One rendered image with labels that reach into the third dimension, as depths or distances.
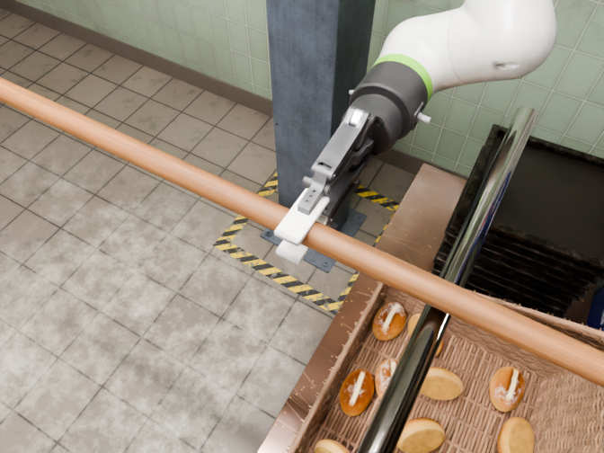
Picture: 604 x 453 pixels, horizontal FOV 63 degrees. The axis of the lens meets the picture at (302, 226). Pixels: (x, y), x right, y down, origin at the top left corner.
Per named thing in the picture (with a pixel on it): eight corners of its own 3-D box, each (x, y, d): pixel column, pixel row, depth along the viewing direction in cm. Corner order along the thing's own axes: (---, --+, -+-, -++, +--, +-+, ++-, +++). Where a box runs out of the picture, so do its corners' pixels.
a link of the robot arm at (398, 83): (357, 103, 73) (363, 49, 65) (430, 130, 69) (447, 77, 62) (338, 128, 70) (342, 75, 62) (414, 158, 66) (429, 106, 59)
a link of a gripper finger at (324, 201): (329, 201, 55) (329, 197, 54) (297, 247, 51) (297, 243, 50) (306, 190, 55) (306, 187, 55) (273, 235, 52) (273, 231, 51)
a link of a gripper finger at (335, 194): (344, 141, 62) (344, 147, 64) (301, 210, 58) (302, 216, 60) (372, 152, 61) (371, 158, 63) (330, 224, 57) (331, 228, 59)
